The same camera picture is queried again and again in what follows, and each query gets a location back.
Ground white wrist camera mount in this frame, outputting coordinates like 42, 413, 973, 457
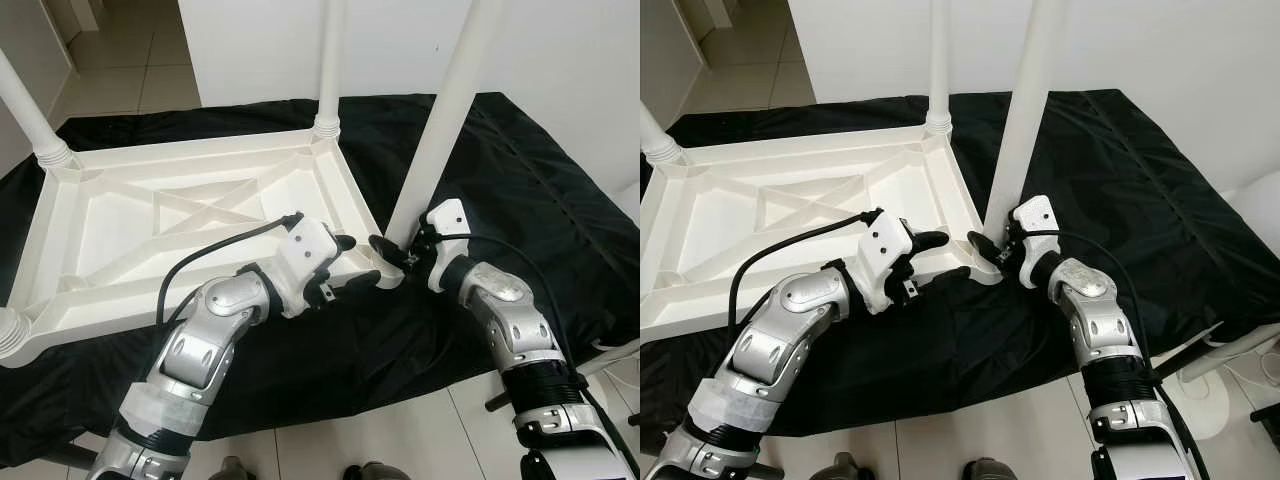
420, 198, 471, 266
1012, 195, 1061, 263
265, 215, 341, 319
860, 210, 919, 316

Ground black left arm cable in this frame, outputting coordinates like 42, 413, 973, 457
728, 208, 886, 331
155, 212, 306, 331

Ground white plastic table top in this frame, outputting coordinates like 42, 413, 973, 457
0, 125, 406, 369
640, 125, 1006, 346

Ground grey robot right foot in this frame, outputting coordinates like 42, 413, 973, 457
343, 460, 411, 480
965, 458, 1021, 480

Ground black cloth table cover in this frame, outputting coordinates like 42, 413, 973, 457
640, 88, 1280, 441
0, 92, 640, 466

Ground white round fan base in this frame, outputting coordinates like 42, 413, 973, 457
1175, 365, 1241, 436

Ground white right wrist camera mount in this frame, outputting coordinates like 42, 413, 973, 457
420, 198, 471, 266
1012, 195, 1061, 263

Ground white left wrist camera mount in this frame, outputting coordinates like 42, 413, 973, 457
860, 210, 919, 316
265, 215, 341, 319

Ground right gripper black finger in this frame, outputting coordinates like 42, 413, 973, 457
368, 234, 412, 270
966, 230, 1007, 264

